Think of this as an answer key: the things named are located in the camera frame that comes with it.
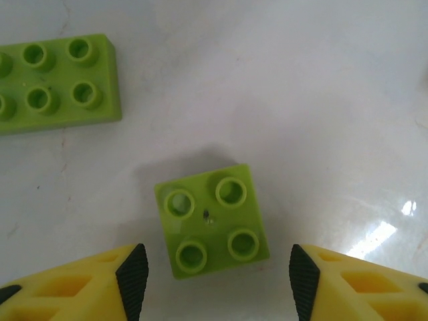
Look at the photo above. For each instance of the lime green square lego brick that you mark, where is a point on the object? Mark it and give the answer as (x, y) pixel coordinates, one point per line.
(210, 230)

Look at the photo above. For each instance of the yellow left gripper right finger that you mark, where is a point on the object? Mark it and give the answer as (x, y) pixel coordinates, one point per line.
(361, 294)

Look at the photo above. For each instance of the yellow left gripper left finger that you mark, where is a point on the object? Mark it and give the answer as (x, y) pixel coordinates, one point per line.
(67, 294)

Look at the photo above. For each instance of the lime green long lego brick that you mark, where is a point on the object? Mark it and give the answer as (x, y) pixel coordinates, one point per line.
(60, 83)

